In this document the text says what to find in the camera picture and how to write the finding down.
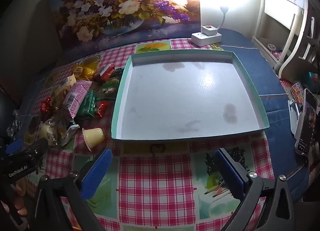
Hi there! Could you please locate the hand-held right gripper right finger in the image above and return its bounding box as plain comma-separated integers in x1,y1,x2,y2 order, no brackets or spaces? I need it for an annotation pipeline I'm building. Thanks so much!
214,148,300,231

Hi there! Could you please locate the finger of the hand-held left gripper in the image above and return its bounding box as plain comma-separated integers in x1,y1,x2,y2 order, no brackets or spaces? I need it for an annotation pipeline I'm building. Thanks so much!
4,138,24,155
32,137,49,157

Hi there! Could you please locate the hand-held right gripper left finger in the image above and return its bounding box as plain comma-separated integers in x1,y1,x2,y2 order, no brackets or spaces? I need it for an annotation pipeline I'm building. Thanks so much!
30,147,113,231

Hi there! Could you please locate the yellow jelly cup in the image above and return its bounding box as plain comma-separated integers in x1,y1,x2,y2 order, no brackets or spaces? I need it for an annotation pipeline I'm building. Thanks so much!
82,127,105,150

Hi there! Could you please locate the pink snack packet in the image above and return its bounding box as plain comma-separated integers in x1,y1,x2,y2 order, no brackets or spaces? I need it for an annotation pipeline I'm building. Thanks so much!
62,81,93,119

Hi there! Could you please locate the red candy packet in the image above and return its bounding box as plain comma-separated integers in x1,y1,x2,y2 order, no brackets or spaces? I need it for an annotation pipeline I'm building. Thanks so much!
41,96,54,114
94,100,108,118

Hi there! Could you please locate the green striped snack packet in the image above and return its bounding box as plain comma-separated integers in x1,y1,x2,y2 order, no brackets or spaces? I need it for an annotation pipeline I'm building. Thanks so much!
101,69,124,99

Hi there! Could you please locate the teal cardboard tray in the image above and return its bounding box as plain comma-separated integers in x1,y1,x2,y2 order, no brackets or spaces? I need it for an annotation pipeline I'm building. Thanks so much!
111,49,270,142

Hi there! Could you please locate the person's left hand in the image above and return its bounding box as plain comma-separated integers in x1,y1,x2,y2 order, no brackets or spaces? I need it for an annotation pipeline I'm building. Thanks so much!
0,178,29,221

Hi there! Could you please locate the silver foil wrapper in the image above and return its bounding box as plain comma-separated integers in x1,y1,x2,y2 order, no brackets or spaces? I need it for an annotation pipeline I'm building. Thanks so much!
6,110,25,138

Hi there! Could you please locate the white phone stand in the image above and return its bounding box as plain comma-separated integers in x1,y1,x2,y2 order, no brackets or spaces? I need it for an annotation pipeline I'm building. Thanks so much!
287,99,304,155

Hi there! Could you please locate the black smartphone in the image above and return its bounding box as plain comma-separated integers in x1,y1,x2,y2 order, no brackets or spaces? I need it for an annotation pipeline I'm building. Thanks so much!
296,89,319,155

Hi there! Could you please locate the colourful checkered box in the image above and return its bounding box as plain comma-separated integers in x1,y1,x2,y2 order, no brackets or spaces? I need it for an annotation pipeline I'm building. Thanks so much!
290,81,304,104

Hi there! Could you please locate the teal round object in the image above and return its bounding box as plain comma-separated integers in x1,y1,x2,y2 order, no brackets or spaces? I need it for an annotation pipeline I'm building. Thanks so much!
306,71,320,87

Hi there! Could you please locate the white power strip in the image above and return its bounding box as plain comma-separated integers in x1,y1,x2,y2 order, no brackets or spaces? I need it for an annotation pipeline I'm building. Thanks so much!
191,31,222,47

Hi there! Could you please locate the flower painting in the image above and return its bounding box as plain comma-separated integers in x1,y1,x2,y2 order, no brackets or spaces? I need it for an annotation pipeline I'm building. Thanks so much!
49,0,202,55

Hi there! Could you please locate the white gooseneck lamp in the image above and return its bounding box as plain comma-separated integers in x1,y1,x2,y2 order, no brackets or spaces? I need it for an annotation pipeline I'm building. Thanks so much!
219,5,230,34

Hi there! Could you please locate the white shelf rack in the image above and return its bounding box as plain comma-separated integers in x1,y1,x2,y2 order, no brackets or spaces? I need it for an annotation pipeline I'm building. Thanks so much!
251,0,320,72

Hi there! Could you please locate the white adapter with red switch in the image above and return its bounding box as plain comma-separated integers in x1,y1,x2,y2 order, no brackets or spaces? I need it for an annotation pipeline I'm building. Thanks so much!
201,25,217,35

